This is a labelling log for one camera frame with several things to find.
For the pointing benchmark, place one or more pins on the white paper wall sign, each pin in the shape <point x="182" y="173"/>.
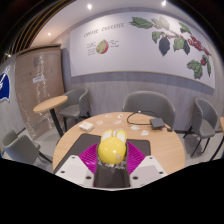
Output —
<point x="38" y="79"/>

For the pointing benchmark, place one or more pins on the grey chair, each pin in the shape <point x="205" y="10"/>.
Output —
<point x="78" y="103"/>
<point x="20" y="148"/>
<point x="205" y="120"/>

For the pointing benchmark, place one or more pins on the ceiling lights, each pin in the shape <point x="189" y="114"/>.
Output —
<point x="89" y="6"/>

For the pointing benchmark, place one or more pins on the wide grey armchair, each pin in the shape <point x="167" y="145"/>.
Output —
<point x="150" y="103"/>

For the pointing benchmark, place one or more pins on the small clear plastic packet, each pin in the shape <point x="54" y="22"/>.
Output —
<point x="135" y="127"/>
<point x="117" y="122"/>
<point x="144" y="132"/>
<point x="99" y="122"/>

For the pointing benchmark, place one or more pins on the small round wooden side table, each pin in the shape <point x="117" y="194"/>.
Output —
<point x="50" y="103"/>

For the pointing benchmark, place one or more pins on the dark grey flat box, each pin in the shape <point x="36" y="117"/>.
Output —
<point x="157" y="123"/>

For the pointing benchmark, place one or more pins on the small black plug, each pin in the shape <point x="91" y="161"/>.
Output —
<point x="169" y="129"/>

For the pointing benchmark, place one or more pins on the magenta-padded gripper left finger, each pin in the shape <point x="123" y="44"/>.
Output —
<point x="71" y="170"/>

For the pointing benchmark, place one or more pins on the coffee plant wall mural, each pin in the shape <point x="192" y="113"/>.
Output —
<point x="140" y="50"/>

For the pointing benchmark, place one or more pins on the small white box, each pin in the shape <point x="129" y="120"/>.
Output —
<point x="86" y="126"/>

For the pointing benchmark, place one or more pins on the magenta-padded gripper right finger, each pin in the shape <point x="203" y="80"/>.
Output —
<point x="150" y="170"/>

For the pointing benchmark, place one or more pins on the blue wall poster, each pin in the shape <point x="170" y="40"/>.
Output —
<point x="4" y="86"/>

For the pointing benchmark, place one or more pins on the black mouse pad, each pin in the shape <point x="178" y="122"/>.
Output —
<point x="85" y="141"/>

